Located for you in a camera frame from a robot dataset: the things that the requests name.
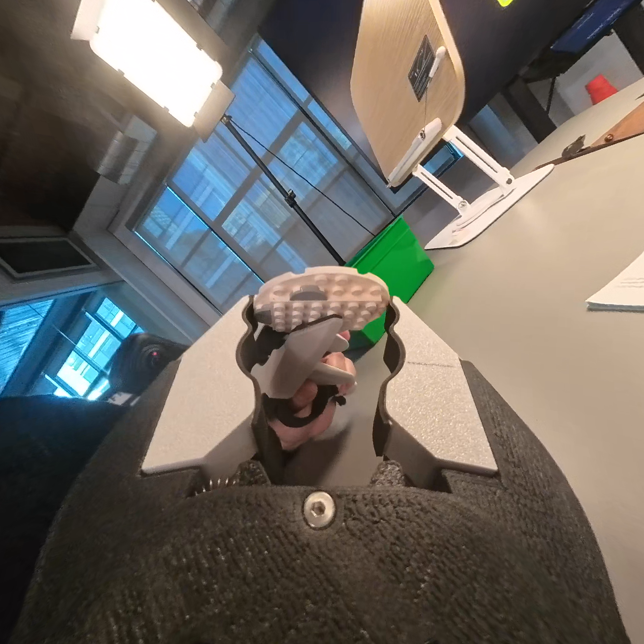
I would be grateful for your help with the small window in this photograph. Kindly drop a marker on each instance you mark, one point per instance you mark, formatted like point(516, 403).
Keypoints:
point(75, 362)

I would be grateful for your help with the black light stand pole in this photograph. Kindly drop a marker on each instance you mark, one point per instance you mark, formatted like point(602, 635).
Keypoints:
point(289, 197)

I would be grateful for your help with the large window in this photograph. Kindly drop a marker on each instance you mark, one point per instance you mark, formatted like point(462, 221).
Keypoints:
point(211, 236)

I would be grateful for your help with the led light panel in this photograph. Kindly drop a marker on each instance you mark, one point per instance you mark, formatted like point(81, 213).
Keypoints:
point(151, 55)

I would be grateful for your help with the dark monitor with blue edge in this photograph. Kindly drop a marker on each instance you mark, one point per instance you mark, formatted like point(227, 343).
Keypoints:
point(588, 22)

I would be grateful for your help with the green plastic bin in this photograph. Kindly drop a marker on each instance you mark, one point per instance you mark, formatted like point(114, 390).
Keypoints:
point(392, 261)

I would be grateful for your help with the white oval lego plate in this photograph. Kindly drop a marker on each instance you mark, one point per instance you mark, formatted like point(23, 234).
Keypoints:
point(347, 302)

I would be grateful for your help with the brown clipboard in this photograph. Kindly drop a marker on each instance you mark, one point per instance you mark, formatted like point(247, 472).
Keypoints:
point(624, 132)

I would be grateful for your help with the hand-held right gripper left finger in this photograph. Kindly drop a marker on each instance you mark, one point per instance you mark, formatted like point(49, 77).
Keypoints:
point(201, 402)

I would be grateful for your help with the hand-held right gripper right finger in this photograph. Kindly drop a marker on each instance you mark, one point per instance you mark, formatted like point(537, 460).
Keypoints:
point(437, 412)

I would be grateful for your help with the black sticker on board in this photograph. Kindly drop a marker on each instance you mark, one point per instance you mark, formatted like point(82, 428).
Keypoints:
point(421, 65)

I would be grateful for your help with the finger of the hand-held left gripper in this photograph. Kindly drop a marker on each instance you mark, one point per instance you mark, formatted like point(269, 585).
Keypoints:
point(297, 362)
point(269, 342)

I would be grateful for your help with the white metal stand base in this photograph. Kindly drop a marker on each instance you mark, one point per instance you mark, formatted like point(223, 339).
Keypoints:
point(503, 201)

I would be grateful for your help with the dark cloth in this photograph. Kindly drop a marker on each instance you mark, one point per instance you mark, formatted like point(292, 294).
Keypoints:
point(40, 478)

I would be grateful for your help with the ceiling air vent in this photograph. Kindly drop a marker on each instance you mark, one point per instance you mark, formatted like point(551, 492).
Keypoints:
point(45, 256)

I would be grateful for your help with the white printed card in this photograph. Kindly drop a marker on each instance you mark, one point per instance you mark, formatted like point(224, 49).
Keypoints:
point(624, 292)

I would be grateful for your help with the red cone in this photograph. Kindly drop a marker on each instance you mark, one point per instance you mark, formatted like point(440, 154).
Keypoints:
point(601, 89)

